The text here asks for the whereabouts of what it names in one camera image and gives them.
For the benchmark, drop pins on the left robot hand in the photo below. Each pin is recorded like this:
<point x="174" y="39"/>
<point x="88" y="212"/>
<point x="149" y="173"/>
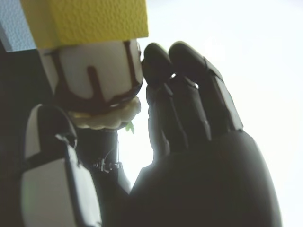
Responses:
<point x="201" y="177"/>

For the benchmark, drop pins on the chocolate drip toy cake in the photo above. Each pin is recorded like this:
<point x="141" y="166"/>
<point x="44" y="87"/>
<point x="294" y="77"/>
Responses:
<point x="106" y="71"/>

